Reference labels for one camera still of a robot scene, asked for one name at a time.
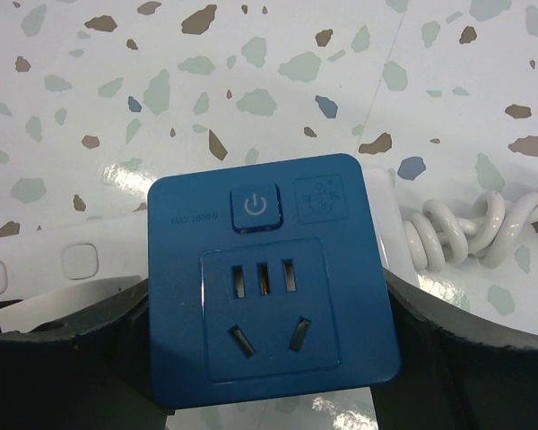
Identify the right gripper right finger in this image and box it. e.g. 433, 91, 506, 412
371, 271, 538, 429

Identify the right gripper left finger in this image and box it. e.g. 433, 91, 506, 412
0, 280, 166, 429

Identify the white power strip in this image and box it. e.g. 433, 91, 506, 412
0, 166, 419, 302

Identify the blue cube socket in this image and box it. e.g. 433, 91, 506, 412
147, 154, 401, 409

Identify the white plug adapter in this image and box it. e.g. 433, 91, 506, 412
0, 275, 142, 333

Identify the white coiled power cord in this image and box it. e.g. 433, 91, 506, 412
403, 184, 538, 272

